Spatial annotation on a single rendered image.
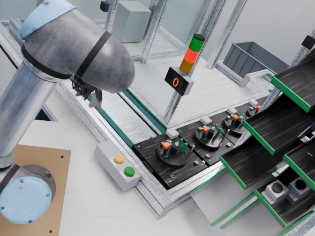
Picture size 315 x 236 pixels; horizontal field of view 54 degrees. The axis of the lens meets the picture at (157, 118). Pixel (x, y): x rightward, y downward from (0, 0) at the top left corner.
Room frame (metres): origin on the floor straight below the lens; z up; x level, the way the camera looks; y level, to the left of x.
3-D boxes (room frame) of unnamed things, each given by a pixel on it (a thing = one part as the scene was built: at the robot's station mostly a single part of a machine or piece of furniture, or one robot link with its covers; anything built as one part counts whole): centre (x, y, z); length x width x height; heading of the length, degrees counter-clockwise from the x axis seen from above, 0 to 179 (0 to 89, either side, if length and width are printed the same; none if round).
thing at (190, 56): (1.18, -0.02, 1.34); 0.05 x 0.05 x 0.05
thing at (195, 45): (1.18, -0.02, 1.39); 0.05 x 0.05 x 0.05
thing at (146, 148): (0.97, -0.12, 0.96); 0.24 x 0.24 x 0.02; 56
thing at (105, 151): (0.84, 0.07, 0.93); 0.21 x 0.07 x 0.06; 56
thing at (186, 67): (1.18, -0.02, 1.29); 0.05 x 0.05 x 0.05
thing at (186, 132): (1.19, -0.26, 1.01); 0.24 x 0.24 x 0.13; 56
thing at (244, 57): (3.02, -0.75, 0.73); 0.62 x 0.42 x 0.23; 56
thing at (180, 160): (0.97, -0.12, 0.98); 0.14 x 0.14 x 0.02
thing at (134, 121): (1.16, 0.12, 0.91); 0.84 x 0.28 x 0.10; 56
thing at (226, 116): (1.39, -0.40, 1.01); 0.24 x 0.24 x 0.13; 56
